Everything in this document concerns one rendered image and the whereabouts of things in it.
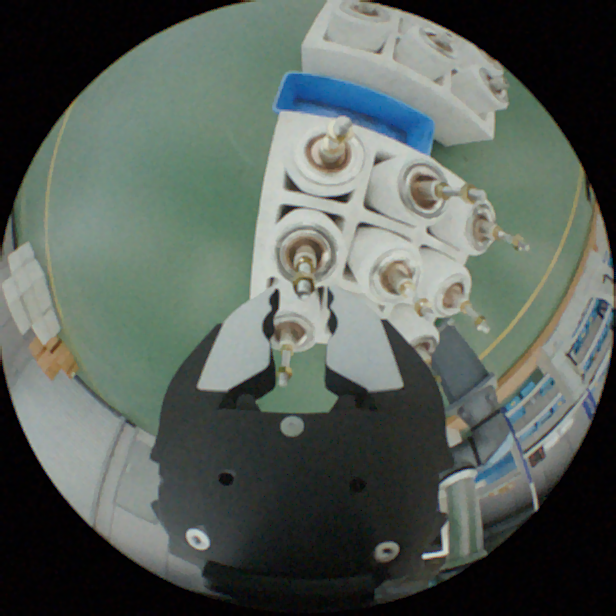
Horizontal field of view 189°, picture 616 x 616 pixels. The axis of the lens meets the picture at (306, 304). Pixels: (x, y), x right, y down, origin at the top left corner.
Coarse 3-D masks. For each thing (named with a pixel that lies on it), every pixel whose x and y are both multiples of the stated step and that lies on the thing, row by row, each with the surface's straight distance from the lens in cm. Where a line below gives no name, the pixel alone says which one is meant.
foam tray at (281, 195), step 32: (288, 128) 30; (384, 160) 36; (288, 192) 28; (352, 192) 29; (352, 224) 29; (384, 224) 30; (256, 256) 30; (448, 256) 42; (256, 288) 32; (320, 288) 38; (352, 288) 32
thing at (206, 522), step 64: (192, 448) 6; (256, 448) 5; (320, 448) 5; (384, 448) 5; (192, 512) 6; (256, 512) 5; (320, 512) 5; (384, 512) 5; (256, 576) 6; (320, 576) 5; (384, 576) 6
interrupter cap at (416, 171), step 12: (408, 168) 24; (420, 168) 24; (432, 168) 26; (408, 180) 23; (420, 180) 25; (432, 180) 26; (444, 180) 27; (408, 192) 23; (408, 204) 23; (420, 204) 24; (432, 204) 25; (444, 204) 26; (420, 216) 24; (432, 216) 25
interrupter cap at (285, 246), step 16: (304, 224) 20; (288, 240) 21; (304, 240) 21; (320, 240) 21; (272, 256) 22; (288, 256) 22; (320, 256) 22; (336, 256) 21; (288, 272) 22; (320, 272) 22
